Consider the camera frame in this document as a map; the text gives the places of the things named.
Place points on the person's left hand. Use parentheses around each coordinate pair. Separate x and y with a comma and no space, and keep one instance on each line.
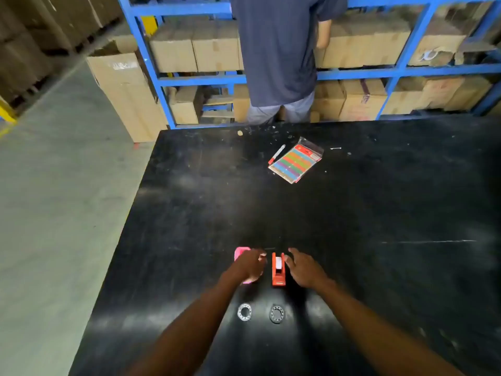
(250,266)

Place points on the person's right hand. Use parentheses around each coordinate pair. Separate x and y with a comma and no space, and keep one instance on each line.
(307,272)

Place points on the white tape roll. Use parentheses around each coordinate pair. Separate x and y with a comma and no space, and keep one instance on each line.
(278,263)

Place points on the orange tape dispenser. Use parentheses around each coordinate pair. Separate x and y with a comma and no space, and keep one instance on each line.
(278,278)

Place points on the dark tape roll core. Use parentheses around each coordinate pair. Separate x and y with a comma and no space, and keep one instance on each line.
(271,314)

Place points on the person's left forearm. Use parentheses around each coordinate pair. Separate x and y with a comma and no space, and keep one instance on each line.
(195,328)

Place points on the person's right forearm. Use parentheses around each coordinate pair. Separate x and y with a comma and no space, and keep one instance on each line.
(375,336)

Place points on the rainbow striped sticker pack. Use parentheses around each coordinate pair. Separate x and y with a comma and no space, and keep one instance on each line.
(295,162)

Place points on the red and white pen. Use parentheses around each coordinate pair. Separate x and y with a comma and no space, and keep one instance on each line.
(277,154)

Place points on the row of cardboard boxes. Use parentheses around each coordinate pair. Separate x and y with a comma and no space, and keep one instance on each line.
(215,50)
(362,101)

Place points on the blue metal shelf rack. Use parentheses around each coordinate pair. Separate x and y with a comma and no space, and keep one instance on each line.
(195,80)

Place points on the tall open cardboard box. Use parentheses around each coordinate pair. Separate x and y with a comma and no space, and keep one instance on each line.
(125,97)

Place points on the yellow metal bar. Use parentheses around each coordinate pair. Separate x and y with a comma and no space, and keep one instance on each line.
(149,26)

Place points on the yellow rack post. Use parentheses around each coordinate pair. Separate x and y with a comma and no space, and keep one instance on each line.
(7,111)

